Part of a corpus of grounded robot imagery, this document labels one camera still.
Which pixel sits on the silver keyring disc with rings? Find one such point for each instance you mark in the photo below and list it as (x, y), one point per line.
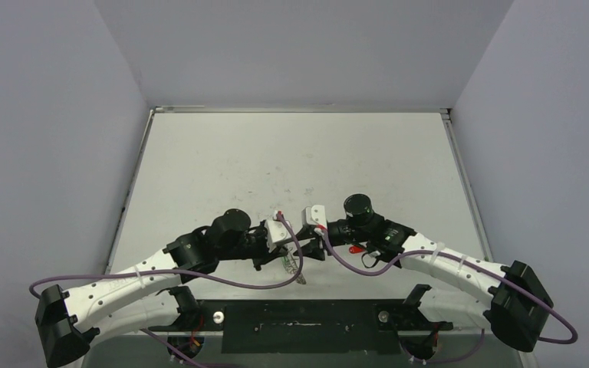
(300, 279)

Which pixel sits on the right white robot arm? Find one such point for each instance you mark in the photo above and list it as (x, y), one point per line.
(508, 300)

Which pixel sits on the key with red tag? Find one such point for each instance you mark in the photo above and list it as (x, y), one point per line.
(354, 249)

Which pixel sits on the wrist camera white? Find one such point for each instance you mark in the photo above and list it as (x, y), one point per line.
(277, 234)
(314, 217)

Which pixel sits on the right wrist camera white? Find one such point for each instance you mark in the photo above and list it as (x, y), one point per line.
(314, 217)

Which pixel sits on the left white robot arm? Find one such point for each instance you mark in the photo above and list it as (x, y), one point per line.
(153, 292)

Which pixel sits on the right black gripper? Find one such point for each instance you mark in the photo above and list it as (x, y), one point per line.
(322, 241)

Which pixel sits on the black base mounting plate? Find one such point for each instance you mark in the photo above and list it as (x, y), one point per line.
(317, 326)

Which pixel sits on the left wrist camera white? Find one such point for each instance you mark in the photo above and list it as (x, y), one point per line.
(277, 234)

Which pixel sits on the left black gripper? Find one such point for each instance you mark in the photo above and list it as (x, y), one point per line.
(266, 256)

